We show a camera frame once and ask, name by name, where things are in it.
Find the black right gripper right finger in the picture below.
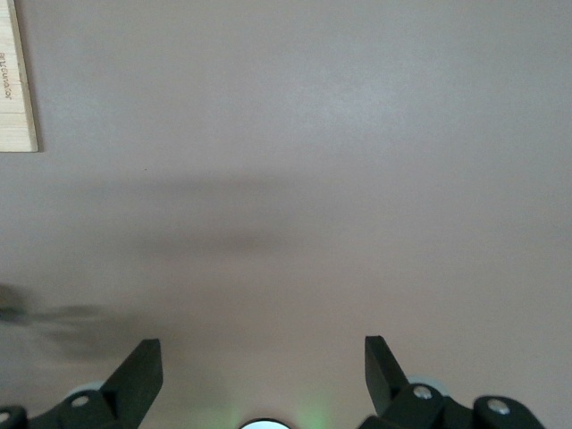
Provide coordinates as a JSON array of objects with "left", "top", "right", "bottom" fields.
[{"left": 364, "top": 334, "right": 544, "bottom": 429}]

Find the wooden cutting board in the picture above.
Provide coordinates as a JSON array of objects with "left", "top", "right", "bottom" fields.
[{"left": 0, "top": 0, "right": 45, "bottom": 154}]

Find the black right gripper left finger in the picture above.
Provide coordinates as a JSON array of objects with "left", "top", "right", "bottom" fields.
[{"left": 0, "top": 337, "right": 164, "bottom": 429}]

